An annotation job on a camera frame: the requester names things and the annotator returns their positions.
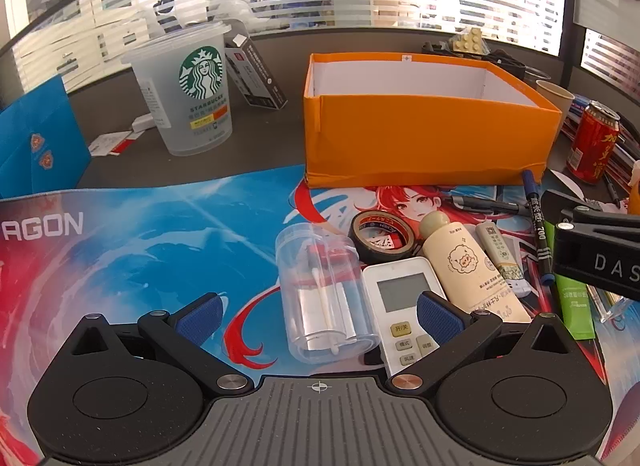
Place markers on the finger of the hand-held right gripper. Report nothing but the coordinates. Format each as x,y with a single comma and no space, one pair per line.
570,203

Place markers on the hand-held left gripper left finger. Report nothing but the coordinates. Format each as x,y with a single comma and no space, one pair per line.
200,321

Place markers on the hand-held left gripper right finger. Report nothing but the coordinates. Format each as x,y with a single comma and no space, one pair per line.
437,318

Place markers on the blue marker pen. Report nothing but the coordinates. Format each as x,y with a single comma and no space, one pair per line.
539,231

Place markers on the green tube white cap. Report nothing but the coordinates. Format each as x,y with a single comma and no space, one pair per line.
575,306

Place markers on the white remote control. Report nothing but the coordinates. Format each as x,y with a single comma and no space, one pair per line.
395,291

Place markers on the cream lotion tube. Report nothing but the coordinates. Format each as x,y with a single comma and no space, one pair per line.
465,266

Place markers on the orange cardboard box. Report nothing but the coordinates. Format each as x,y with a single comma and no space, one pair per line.
425,140

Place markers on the clear acrylic stand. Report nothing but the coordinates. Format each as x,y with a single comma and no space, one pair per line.
612,306

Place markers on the thin black pen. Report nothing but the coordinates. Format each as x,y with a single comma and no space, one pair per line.
612,188

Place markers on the red drink can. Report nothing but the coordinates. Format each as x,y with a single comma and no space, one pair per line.
592,145

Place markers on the yellow bottle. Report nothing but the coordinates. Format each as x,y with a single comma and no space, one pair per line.
635,191

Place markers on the small white tube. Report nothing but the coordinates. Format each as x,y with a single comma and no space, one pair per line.
500,256

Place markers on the printed mouse mat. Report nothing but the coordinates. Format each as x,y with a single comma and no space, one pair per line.
125,256

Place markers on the brown paper cup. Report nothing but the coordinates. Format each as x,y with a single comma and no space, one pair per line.
557,95

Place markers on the clear plastic jar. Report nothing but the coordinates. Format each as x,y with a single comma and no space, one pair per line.
325,296

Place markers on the black tape roll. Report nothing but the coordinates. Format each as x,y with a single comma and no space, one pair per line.
362,226

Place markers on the black mesh desk organizer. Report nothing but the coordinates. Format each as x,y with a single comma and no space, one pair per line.
505,63

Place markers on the yellow building brick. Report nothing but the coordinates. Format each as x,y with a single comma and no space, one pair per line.
467,43

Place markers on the white paper cards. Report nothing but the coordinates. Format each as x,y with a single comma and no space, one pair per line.
107,143

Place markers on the small white block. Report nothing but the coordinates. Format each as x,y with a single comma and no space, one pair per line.
142,123

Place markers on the clear plastic cup green logo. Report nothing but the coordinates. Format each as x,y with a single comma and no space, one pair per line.
175,110

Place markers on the dark grey cardboard box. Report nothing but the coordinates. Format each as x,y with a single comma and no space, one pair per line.
265,80
237,70

